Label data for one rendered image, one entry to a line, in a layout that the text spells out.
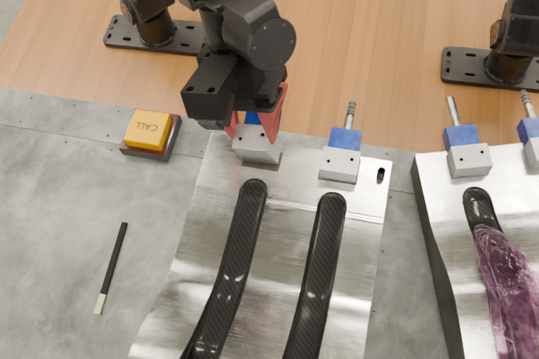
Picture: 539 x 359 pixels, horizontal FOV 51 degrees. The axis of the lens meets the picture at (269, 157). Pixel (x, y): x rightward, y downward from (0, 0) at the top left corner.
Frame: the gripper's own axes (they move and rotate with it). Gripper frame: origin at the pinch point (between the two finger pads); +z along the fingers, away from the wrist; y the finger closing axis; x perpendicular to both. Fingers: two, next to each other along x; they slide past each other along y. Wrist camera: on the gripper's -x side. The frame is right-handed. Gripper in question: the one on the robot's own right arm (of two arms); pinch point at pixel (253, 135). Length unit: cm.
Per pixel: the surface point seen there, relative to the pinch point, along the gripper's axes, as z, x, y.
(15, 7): 35, 109, -145
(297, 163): 5.6, 1.2, 5.0
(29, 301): 16.8, -20.9, -31.2
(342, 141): 3.9, 4.7, 10.7
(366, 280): 12.9, -11.1, 16.3
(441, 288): 17.7, -7.2, 25.2
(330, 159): 3.8, 0.7, 10.0
